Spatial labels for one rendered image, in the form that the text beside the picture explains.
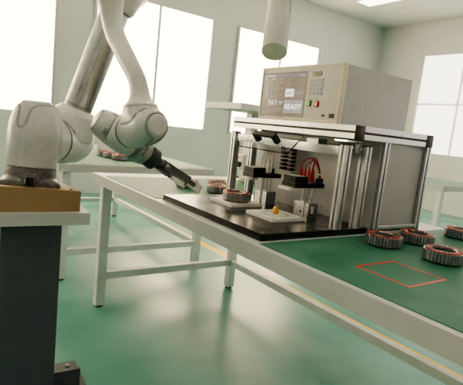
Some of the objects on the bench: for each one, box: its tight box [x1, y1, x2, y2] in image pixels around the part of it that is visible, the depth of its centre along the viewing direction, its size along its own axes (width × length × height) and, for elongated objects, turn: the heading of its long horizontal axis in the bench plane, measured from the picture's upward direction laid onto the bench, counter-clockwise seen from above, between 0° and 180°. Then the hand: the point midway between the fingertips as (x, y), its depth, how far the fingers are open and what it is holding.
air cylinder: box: [254, 189, 276, 205], centre depth 185 cm, size 5×8×6 cm
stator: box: [222, 189, 251, 202], centre depth 176 cm, size 11×11×4 cm
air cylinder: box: [293, 200, 319, 218], centre depth 165 cm, size 5×8×6 cm
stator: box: [422, 244, 463, 267], centre depth 128 cm, size 11×11×4 cm
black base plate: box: [164, 194, 366, 241], centre depth 168 cm, size 47×64×2 cm
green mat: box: [105, 176, 254, 199], centre depth 233 cm, size 94×61×1 cm, turn 88°
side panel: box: [365, 142, 432, 233], centre depth 162 cm, size 28×3×32 cm, turn 88°
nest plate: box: [210, 197, 262, 208], centre depth 177 cm, size 15×15×1 cm
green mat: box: [260, 229, 463, 339], centre depth 129 cm, size 94×61×1 cm, turn 88°
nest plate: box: [246, 209, 306, 222], centre depth 157 cm, size 15×15×1 cm
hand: (189, 184), depth 163 cm, fingers open, 10 cm apart
